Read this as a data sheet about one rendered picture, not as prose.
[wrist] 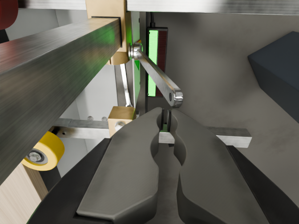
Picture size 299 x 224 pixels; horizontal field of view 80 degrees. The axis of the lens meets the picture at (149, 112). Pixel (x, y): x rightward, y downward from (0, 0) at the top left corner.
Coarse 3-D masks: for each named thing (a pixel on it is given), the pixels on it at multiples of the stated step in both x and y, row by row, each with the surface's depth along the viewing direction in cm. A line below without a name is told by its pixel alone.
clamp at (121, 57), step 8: (88, 0) 22; (96, 0) 22; (104, 0) 22; (112, 0) 22; (120, 0) 22; (88, 8) 23; (96, 8) 23; (104, 8) 23; (112, 8) 23; (120, 8) 22; (88, 16) 23; (96, 16) 23; (104, 16) 23; (112, 16) 23; (120, 16) 23; (128, 16) 25; (120, 24) 23; (128, 24) 25; (128, 32) 26; (128, 40) 26; (120, 48) 25; (128, 48) 26; (112, 56) 26; (120, 56) 26; (128, 56) 28; (112, 64) 27
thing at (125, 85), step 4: (120, 64) 43; (124, 64) 43; (124, 68) 44; (124, 72) 44; (124, 76) 45; (124, 80) 45; (124, 84) 46; (124, 88) 47; (128, 88) 47; (128, 92) 47; (128, 96) 48; (128, 100) 48; (128, 104) 49
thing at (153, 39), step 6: (150, 36) 40; (156, 36) 40; (150, 42) 40; (156, 42) 40; (150, 48) 41; (156, 48) 41; (150, 54) 42; (156, 54) 42; (156, 60) 43; (150, 78) 45; (150, 84) 46; (150, 90) 47
